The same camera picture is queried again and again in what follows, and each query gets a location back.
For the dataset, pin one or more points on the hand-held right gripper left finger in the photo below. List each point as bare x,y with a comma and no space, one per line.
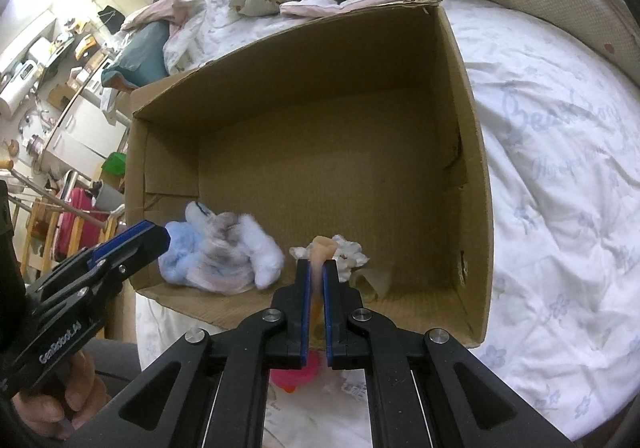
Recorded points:
302,313

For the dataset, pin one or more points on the person's grey trouser leg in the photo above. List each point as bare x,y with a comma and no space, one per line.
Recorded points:
115,358

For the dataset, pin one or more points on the teal cushion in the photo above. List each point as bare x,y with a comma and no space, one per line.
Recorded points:
140,53

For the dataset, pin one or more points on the clear bag with white label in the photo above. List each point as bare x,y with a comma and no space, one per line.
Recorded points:
356,385

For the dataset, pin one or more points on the light blue white plush toy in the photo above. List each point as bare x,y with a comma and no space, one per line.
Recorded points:
177,248

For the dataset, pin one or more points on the green plastic bin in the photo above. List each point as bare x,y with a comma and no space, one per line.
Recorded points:
114,164

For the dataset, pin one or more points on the pink white cloth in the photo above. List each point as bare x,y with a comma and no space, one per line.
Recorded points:
320,8

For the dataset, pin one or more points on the white cabinet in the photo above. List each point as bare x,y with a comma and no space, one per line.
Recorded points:
85,128

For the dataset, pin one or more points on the clear bag of mottled fabric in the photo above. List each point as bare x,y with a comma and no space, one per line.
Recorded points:
225,270

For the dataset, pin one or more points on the beige sock with white lace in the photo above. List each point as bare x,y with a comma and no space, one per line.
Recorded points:
322,248

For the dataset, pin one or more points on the white floral pillow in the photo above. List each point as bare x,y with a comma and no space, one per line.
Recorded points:
220,13

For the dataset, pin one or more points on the red suitcase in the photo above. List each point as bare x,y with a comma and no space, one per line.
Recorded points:
75,223

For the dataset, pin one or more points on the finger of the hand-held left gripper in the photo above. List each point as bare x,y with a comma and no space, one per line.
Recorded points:
135,248

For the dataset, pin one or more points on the pink rubber duck toy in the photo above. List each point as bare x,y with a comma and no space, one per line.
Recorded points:
295,378

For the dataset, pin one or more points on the brown cardboard box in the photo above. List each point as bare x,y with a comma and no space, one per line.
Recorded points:
325,153

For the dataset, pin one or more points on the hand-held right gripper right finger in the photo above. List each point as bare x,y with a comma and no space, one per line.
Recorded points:
329,313

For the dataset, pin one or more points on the person's left hand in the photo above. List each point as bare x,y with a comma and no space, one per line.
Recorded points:
65,403

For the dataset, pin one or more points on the grey pink garment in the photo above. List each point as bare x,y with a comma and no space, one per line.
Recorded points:
175,3

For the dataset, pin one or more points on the wooden rack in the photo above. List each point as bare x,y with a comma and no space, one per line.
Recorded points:
65,205

